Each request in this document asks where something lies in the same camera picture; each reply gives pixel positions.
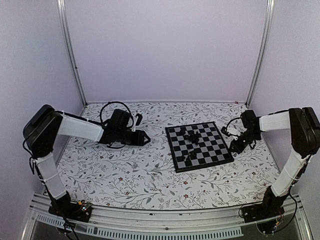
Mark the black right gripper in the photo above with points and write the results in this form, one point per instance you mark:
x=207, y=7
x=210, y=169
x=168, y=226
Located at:
x=238, y=149

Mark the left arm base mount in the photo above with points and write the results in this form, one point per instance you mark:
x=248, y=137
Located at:
x=79, y=211

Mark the black silver chess board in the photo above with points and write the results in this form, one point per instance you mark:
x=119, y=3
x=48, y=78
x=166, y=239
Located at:
x=212, y=149

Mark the floral patterned table mat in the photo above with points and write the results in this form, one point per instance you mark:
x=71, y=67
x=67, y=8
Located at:
x=145, y=178

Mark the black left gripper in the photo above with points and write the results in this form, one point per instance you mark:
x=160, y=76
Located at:
x=139, y=139

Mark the front aluminium rail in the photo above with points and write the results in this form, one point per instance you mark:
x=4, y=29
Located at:
x=222, y=223

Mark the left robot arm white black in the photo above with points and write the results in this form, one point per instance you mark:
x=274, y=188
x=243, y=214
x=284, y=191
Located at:
x=41, y=131

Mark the left aluminium frame post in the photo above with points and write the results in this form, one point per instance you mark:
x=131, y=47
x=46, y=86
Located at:
x=61, y=7

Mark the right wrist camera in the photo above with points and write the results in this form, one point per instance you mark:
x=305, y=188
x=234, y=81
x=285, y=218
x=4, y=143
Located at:
x=230, y=132

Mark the right aluminium frame post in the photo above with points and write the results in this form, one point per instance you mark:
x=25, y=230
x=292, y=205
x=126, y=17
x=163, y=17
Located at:
x=270, y=4

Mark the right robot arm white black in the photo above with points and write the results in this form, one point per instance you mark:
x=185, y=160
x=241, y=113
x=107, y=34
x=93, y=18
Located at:
x=304, y=129

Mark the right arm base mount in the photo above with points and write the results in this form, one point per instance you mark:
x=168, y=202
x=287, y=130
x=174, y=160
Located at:
x=255, y=212

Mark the aluminium frame post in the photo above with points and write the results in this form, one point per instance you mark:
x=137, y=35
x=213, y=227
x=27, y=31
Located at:
x=270, y=4
x=61, y=7

